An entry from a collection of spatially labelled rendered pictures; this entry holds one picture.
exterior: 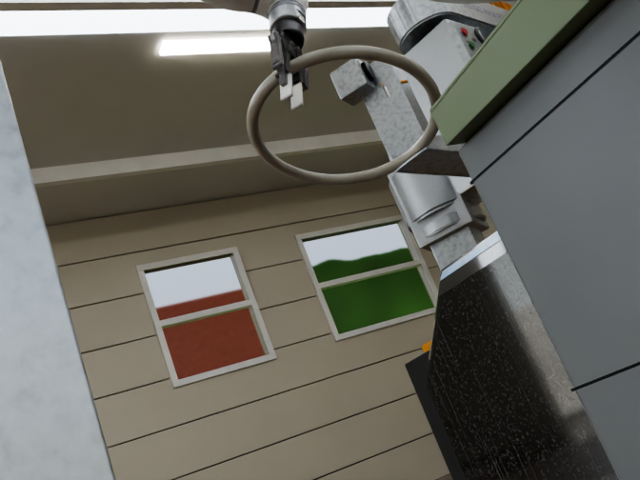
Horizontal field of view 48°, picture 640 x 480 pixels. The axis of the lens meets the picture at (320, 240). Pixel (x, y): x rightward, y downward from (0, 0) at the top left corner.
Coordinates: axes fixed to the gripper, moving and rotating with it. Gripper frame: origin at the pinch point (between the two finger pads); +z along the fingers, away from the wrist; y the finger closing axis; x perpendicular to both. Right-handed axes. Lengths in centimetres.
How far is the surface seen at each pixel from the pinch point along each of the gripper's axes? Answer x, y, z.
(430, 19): -15, 56, -67
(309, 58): -5.5, -0.2, -6.8
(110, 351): 502, 348, -220
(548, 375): -19, 74, 50
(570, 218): -50, -7, 62
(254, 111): 14.4, 4.5, -6.3
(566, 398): -21, 75, 56
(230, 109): 284, 290, -390
